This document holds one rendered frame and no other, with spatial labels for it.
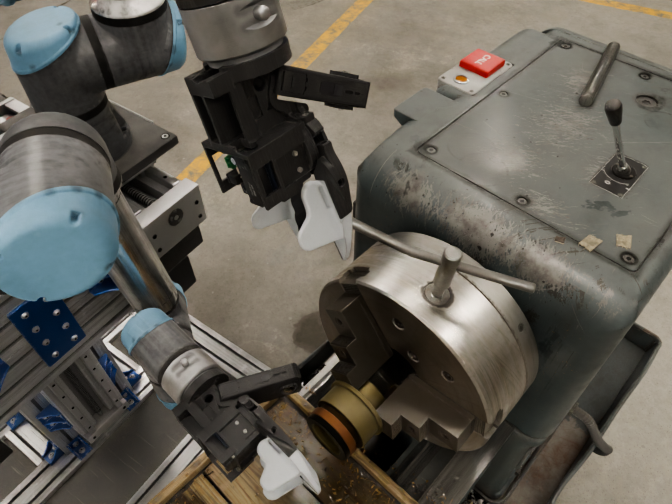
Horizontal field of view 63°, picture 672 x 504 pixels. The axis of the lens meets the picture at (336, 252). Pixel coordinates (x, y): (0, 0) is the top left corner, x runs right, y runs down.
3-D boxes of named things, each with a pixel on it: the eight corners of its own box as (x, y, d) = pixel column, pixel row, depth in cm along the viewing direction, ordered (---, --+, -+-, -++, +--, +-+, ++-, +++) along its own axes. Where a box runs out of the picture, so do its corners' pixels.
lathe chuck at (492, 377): (347, 315, 102) (368, 204, 76) (485, 435, 90) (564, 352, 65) (313, 346, 98) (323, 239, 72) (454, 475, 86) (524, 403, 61)
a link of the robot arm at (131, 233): (-22, 87, 62) (138, 313, 101) (-30, 144, 56) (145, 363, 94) (79, 60, 64) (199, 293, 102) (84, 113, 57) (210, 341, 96)
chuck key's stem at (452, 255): (442, 301, 71) (464, 248, 62) (439, 314, 70) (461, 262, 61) (426, 296, 72) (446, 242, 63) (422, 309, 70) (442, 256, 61)
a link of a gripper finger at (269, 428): (289, 467, 69) (244, 422, 72) (299, 457, 69) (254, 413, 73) (286, 454, 65) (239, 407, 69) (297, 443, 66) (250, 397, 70)
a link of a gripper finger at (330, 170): (319, 219, 52) (279, 137, 49) (332, 210, 53) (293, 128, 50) (349, 221, 49) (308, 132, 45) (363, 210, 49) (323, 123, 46)
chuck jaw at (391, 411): (424, 355, 77) (498, 403, 70) (424, 375, 81) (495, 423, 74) (373, 409, 72) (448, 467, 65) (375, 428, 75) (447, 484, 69)
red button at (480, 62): (476, 57, 103) (478, 47, 101) (503, 69, 100) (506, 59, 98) (457, 70, 100) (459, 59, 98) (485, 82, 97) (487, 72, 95)
